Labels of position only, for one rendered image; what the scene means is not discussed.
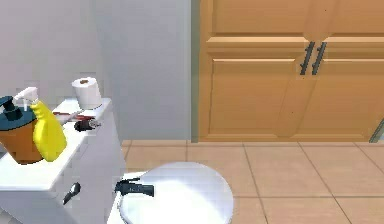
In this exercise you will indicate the orange soap dispenser teal top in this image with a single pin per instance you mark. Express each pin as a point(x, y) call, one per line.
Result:
point(16, 140)

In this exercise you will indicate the yellow spray bottle white nozzle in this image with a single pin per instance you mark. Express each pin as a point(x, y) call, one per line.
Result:
point(50, 136)

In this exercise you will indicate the black oblong object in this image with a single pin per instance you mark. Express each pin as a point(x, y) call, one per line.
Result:
point(140, 190)

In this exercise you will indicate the red and white brush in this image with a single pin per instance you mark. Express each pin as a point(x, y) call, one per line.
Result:
point(71, 115)

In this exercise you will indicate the small black and silver object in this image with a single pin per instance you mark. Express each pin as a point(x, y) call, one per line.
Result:
point(81, 126)

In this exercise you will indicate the wooden double door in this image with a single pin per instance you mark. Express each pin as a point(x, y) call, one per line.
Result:
point(253, 96)

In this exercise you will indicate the white toilet paper roll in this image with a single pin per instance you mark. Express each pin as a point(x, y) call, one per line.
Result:
point(87, 95)

